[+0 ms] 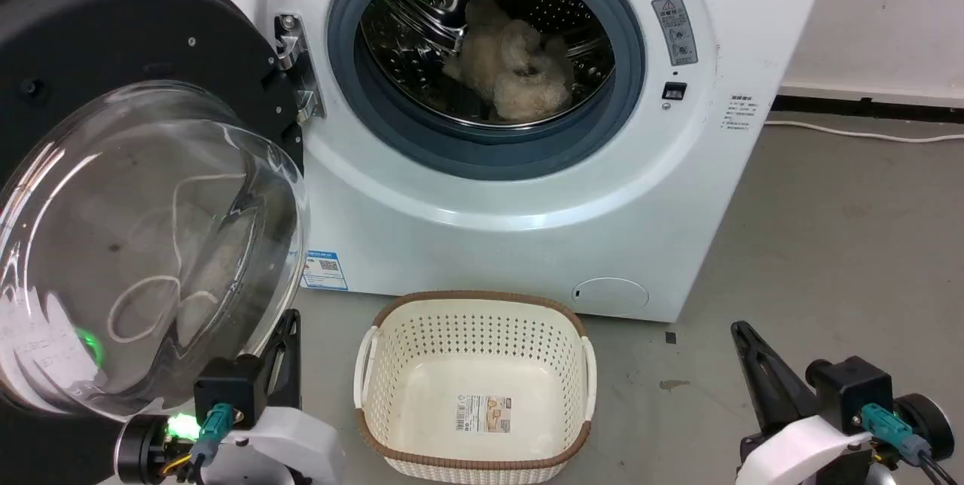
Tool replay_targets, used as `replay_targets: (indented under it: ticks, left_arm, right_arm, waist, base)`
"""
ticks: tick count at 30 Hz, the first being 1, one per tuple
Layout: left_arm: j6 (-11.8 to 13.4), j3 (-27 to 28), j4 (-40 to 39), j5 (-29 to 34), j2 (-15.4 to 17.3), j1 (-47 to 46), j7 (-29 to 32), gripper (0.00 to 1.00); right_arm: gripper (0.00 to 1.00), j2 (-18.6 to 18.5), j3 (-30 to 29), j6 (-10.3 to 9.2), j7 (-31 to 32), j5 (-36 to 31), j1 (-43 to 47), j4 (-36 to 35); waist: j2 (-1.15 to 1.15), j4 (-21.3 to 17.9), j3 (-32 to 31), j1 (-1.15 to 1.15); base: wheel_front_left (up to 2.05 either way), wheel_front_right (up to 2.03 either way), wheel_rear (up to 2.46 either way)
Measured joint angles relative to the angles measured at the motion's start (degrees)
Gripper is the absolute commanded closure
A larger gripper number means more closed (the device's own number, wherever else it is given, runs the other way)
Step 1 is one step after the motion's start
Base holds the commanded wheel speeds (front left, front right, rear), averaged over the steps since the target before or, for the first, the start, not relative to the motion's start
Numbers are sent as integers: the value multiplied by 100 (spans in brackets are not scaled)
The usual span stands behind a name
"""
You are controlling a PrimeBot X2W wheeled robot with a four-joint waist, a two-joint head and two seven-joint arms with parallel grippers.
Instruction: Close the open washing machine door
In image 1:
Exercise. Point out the black cylindrical motor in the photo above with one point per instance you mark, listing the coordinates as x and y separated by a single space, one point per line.
928 423
139 449

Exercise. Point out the white printed text label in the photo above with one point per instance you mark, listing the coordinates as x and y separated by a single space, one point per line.
739 113

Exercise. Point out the right black wrist camera box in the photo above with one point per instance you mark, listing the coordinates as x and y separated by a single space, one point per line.
851 391

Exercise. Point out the beige plush toy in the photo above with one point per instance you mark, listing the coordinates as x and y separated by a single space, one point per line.
520 86

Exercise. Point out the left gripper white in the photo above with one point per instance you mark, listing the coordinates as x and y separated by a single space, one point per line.
294 443

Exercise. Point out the black baseboard strip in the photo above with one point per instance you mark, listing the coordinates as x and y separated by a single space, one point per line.
866 108

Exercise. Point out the left black cylindrical motor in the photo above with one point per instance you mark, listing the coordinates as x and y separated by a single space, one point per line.
139 449

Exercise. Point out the white front-load washing machine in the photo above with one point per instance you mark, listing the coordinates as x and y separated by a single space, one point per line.
527 259

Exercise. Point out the left black wrist camera box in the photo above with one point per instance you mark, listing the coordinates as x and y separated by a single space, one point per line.
230 391

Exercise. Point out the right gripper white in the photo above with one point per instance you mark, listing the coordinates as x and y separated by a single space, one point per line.
806 451

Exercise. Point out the black door latch slot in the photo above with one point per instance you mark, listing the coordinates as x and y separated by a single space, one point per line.
674 90

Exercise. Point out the cream plastic laundry basket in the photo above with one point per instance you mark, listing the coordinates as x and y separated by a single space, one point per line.
482 334

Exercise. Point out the right black cylindrical motor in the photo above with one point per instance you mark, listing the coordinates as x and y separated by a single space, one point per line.
928 423

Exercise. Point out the round drain filter cover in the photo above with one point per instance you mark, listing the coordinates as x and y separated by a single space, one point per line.
610 296

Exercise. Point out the black round glass washer door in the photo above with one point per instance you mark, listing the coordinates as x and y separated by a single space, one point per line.
90 25

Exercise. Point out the metal door hinge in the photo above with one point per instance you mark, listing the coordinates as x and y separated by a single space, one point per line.
291 41

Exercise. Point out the blue energy label sticker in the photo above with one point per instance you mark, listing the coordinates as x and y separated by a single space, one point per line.
325 269

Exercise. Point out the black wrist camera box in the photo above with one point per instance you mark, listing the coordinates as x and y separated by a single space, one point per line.
851 391
230 391

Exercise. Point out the perforated steel washer drum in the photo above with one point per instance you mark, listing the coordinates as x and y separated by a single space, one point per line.
422 18

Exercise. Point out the paper product label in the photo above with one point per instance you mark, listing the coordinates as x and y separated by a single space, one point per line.
483 414

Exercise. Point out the grey warning sticker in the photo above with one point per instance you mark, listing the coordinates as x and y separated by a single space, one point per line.
675 29

